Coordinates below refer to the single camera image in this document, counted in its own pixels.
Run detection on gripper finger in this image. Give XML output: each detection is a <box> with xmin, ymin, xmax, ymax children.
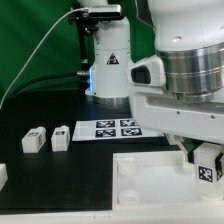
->
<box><xmin>174</xmin><ymin>136</ymin><xmax>202</xmax><ymax>163</ymax></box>
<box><xmin>215</xmin><ymin>152</ymin><xmax>224</xmax><ymax>173</ymax></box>

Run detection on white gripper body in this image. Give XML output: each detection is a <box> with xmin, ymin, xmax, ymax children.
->
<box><xmin>129</xmin><ymin>85</ymin><xmax>224</xmax><ymax>144</ymax></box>

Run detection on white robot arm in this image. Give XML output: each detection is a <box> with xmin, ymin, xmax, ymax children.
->
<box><xmin>78</xmin><ymin>0</ymin><xmax>224</xmax><ymax>172</ymax></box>

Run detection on white sheet with fiducial tags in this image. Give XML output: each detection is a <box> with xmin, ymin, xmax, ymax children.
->
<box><xmin>72</xmin><ymin>118</ymin><xmax>164</xmax><ymax>141</ymax></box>

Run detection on white obstacle bar left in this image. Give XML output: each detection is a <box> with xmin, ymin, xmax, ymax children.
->
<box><xmin>0</xmin><ymin>164</ymin><xmax>8</xmax><ymax>191</ymax></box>

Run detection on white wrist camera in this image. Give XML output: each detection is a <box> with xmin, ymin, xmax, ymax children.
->
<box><xmin>127</xmin><ymin>55</ymin><xmax>166</xmax><ymax>88</ymax></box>

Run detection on black camera stand pole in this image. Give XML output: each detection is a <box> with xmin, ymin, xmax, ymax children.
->
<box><xmin>76</xmin><ymin>20</ymin><xmax>89</xmax><ymax>71</ymax></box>

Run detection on black camera on stand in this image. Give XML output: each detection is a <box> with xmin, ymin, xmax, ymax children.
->
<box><xmin>68</xmin><ymin>4</ymin><xmax>122</xmax><ymax>23</ymax></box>

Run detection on white camera cable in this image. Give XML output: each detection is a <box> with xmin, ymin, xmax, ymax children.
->
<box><xmin>0</xmin><ymin>8</ymin><xmax>88</xmax><ymax>109</ymax></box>

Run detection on black cables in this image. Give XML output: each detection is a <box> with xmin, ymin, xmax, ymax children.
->
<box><xmin>3</xmin><ymin>73</ymin><xmax>91</xmax><ymax>101</ymax></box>

